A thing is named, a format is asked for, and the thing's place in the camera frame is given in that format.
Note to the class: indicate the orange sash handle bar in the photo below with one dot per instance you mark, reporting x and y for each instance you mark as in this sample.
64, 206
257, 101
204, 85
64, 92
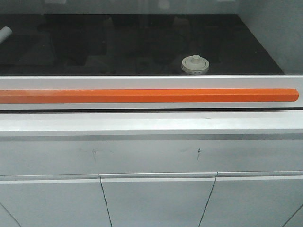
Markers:
148, 96

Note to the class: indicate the glass jar with cream lid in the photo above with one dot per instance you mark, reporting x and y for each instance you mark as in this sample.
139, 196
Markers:
195, 65

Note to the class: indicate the white base cabinet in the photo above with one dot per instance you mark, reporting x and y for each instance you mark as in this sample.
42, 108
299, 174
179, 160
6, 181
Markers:
208, 169

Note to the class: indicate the white pipe end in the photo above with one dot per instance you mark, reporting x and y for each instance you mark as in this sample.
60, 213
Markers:
5, 33

